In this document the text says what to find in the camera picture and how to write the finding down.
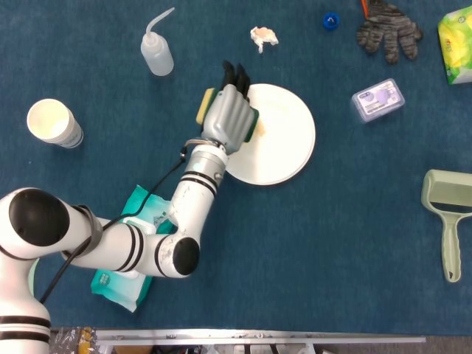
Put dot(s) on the yellow green tissue pack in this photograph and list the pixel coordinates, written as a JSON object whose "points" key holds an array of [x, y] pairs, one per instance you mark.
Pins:
{"points": [[459, 48]]}

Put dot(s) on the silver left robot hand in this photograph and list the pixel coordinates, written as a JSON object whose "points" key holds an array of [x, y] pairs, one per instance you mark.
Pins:
{"points": [[228, 118]]}

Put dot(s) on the teal table cloth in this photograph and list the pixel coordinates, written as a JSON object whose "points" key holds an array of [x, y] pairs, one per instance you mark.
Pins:
{"points": [[295, 239]]}

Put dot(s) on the white round plate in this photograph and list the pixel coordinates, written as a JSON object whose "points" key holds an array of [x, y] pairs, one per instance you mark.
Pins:
{"points": [[284, 140]]}

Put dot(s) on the clear squeeze wash bottle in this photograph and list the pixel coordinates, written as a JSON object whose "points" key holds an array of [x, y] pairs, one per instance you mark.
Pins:
{"points": [[158, 55]]}

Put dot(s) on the crumpled white tissue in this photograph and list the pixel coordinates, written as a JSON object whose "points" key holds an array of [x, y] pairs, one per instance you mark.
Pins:
{"points": [[263, 37]]}

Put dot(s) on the orange red pen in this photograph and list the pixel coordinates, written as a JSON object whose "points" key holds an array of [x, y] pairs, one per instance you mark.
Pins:
{"points": [[365, 7]]}

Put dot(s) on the grey striped knit glove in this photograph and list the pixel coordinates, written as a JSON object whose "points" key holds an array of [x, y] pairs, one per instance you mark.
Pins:
{"points": [[387, 29]]}

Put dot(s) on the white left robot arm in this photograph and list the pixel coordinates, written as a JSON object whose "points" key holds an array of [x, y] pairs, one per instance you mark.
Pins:
{"points": [[191, 206]]}

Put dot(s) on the pale green scrub brush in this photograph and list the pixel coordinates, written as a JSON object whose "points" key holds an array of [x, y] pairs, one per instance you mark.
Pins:
{"points": [[33, 276]]}

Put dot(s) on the clear plastic wrapped package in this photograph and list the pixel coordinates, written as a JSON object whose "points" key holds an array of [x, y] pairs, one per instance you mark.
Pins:
{"points": [[70, 341]]}

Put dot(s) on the aluminium table rail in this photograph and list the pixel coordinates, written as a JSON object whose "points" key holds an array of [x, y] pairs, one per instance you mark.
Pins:
{"points": [[258, 336]]}

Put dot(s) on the green wet wipes pack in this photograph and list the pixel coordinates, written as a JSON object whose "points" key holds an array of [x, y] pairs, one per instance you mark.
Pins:
{"points": [[114, 287]]}

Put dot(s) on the blue bottle cap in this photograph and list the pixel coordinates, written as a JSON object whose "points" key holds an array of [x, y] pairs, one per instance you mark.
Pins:
{"points": [[330, 22]]}

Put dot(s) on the clear purple floss box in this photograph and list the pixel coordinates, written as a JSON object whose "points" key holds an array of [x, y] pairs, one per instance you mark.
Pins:
{"points": [[376, 101]]}

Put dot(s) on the green yellow sponge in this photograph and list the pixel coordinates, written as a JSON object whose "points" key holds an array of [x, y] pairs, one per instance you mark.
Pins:
{"points": [[204, 107]]}

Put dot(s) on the pale green lint roller holder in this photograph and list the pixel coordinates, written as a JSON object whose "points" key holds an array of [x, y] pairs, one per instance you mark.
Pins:
{"points": [[451, 239]]}

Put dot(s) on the white paper cup stack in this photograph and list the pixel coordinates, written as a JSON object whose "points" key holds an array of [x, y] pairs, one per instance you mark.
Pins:
{"points": [[49, 119]]}

